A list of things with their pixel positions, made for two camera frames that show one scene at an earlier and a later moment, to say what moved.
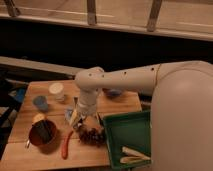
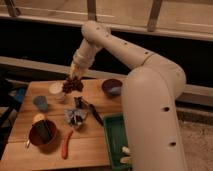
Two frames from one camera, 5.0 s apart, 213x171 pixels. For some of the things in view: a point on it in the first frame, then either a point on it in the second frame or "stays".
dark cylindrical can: [44, 129] stays
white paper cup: [57, 90] stays
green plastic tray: [128, 130] stays
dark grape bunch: [92, 136] -> [72, 84]
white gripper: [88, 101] -> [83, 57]
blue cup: [41, 102] stays
